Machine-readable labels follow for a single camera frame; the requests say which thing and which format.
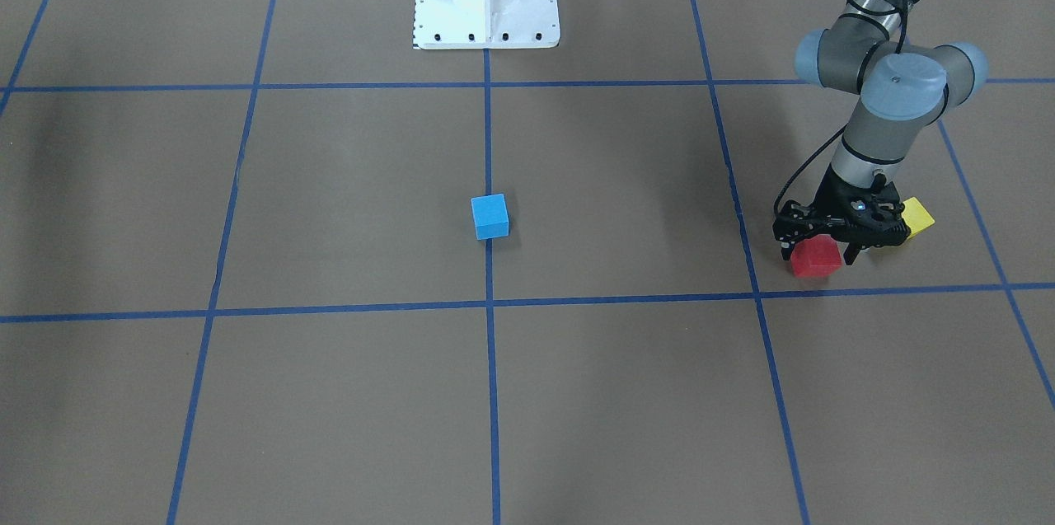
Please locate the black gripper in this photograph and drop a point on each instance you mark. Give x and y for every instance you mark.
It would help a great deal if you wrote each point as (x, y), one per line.
(828, 199)

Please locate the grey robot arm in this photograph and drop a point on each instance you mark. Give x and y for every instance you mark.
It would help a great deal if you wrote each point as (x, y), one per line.
(901, 88)

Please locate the blue wooden block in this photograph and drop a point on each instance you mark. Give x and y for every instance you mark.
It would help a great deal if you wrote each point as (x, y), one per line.
(490, 217)

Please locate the red wooden block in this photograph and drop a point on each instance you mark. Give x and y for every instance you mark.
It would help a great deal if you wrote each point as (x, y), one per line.
(816, 257)

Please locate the yellow wooden block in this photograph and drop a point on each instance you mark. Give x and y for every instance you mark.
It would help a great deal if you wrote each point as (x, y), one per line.
(916, 217)

